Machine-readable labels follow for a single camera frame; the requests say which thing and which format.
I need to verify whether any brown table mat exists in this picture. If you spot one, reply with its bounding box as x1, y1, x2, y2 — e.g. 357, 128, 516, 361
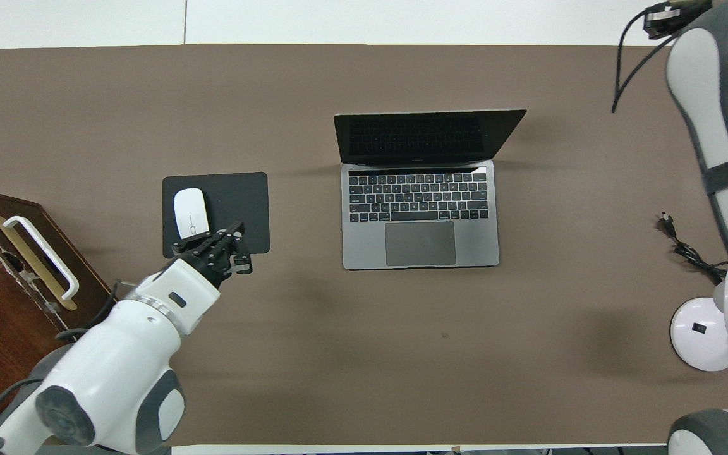
0, 44, 728, 446

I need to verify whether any black mouse pad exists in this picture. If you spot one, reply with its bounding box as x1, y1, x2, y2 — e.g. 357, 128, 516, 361
162, 171, 270, 259

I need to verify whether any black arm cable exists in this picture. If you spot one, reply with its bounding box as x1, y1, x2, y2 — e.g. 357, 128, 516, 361
610, 6, 682, 114
53, 281, 119, 341

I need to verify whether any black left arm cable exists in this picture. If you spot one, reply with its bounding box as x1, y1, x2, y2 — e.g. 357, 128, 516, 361
53, 281, 119, 341

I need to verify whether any white computer mouse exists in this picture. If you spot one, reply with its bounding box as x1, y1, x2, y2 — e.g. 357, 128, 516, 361
173, 188, 210, 241

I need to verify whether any grey laptop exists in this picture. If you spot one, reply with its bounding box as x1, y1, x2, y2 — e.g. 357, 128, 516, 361
333, 109, 528, 270

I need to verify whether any black power cable plug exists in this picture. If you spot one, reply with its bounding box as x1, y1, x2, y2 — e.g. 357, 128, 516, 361
658, 214, 728, 285

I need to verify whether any white box handle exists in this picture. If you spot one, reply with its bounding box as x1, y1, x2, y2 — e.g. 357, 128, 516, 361
3, 216, 80, 300

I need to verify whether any white desk lamp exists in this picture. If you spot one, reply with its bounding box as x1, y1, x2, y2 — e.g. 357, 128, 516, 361
670, 264, 728, 372

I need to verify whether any gold handle plate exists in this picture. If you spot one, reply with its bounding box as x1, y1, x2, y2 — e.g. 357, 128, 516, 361
0, 215, 78, 311

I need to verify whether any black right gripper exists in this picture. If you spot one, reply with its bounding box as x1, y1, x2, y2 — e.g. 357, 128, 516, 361
644, 0, 713, 40

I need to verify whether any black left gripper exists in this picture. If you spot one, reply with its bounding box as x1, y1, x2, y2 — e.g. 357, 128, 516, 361
171, 221, 254, 289

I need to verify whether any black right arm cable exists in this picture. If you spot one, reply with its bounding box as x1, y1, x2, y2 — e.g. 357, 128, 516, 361
610, 6, 682, 114

